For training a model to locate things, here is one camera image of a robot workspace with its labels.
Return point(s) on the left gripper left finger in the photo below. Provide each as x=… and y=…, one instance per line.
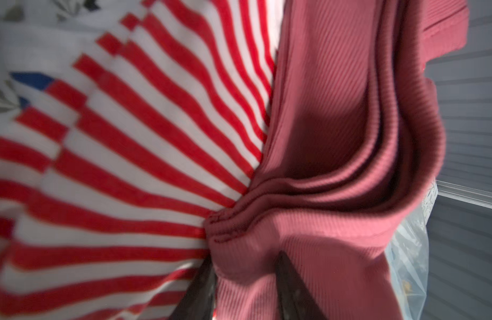
x=199, y=301

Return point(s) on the clear vacuum bag blue zipper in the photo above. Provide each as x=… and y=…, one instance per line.
x=408, y=257

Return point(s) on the red white striped tank top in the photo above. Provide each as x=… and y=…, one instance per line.
x=106, y=178

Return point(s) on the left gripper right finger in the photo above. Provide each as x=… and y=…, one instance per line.
x=295, y=302

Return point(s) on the maroon garment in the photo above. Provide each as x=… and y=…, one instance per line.
x=355, y=140

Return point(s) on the navy white striped tank top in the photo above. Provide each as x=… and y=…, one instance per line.
x=27, y=84

